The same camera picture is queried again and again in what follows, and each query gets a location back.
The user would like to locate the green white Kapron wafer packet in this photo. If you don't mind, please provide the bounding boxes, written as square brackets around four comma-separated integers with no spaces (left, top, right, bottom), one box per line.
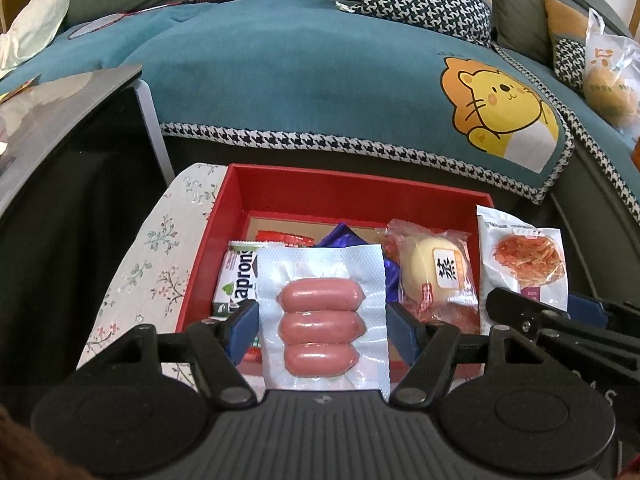
[210,240,283,318]

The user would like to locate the steamed cake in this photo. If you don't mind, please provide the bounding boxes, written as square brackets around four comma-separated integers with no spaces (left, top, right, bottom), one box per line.
[378,219,478,317]

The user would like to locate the vacuum packed sausages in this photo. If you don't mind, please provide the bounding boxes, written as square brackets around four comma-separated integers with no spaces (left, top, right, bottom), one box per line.
[257,244,390,398]

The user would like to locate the white noodle snack packet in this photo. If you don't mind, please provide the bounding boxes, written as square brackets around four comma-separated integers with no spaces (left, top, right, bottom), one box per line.
[476,205,570,335]

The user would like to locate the red crown spicy strip packet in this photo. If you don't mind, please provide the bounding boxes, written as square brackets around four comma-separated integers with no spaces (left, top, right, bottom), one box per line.
[255,230,316,247]

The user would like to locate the blue foil snack packet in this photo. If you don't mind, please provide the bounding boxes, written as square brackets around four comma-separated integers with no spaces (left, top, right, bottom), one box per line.
[314,222,400,304]

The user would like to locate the red Trolli candy bag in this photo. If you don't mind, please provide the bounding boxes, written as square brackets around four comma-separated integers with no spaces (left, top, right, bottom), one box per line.
[416,302,480,335]

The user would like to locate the floral tablecloth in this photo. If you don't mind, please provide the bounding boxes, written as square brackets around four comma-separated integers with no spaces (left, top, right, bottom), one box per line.
[78,162,227,365]

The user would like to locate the red cardboard box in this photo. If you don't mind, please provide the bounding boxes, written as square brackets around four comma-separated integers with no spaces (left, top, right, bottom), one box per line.
[174,162,497,391]

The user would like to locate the orange plastic basket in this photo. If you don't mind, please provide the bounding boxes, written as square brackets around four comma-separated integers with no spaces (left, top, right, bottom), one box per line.
[631,138,640,171]

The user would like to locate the dark glass side table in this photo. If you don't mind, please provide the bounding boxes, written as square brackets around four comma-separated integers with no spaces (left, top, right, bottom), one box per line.
[1,65,175,410]

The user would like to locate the plastic bag with fruit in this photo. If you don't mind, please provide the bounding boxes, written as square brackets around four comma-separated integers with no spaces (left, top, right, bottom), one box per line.
[582,9,639,139]

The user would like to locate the teal lion sofa cover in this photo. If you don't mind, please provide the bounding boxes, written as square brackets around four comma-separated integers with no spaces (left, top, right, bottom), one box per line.
[1,0,639,216]

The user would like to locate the white cloth on sofa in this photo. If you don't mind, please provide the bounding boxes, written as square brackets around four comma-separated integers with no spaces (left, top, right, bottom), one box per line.
[1,0,70,77]

